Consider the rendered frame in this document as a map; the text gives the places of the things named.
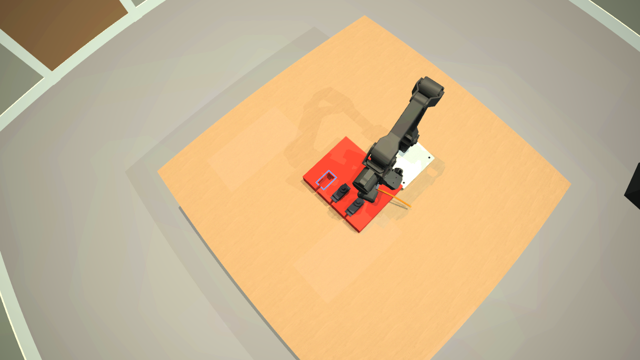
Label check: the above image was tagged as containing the red flat platform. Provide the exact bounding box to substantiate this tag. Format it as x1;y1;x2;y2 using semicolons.
303;137;403;233

